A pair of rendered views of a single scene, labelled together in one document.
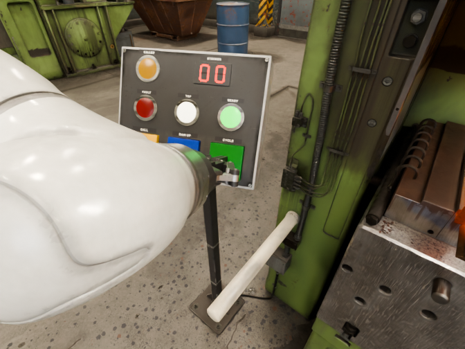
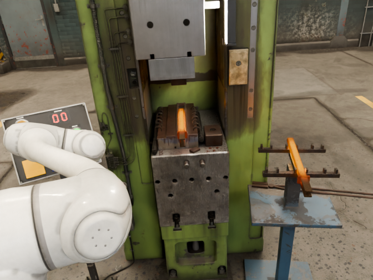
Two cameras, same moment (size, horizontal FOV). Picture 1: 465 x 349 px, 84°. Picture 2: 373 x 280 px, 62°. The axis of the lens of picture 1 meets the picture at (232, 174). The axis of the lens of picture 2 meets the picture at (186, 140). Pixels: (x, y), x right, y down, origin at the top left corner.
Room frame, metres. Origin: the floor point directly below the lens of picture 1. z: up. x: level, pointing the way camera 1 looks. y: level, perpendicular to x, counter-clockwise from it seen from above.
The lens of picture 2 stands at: (-0.77, 0.41, 1.67)
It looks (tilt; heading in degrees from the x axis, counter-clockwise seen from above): 28 degrees down; 321
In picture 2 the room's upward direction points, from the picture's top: 4 degrees counter-clockwise
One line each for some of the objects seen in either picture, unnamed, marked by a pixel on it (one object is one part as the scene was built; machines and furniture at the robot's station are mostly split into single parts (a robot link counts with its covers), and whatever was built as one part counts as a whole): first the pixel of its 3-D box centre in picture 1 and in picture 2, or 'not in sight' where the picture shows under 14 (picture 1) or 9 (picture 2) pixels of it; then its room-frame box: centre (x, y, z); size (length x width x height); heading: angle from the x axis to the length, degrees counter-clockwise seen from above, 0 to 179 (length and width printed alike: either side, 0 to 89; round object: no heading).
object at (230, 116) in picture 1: (230, 117); not in sight; (0.50, 0.00, 1.09); 0.05 x 0.03 x 0.04; 51
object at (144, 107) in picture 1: (145, 107); not in sight; (0.55, 0.20, 1.09); 0.05 x 0.03 x 0.04; 51
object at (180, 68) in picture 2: not in sight; (172, 58); (0.48, -0.54, 1.32); 0.42 x 0.20 x 0.10; 141
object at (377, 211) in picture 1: (394, 174); (156, 134); (0.51, -0.41, 0.93); 0.40 x 0.03 x 0.03; 141
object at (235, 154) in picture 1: (225, 160); not in sight; (0.46, 0.01, 1.01); 0.07 x 0.05 x 0.07; 76
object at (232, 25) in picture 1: (232, 32); not in sight; (5.24, -0.01, 0.44); 0.59 x 0.59 x 0.88
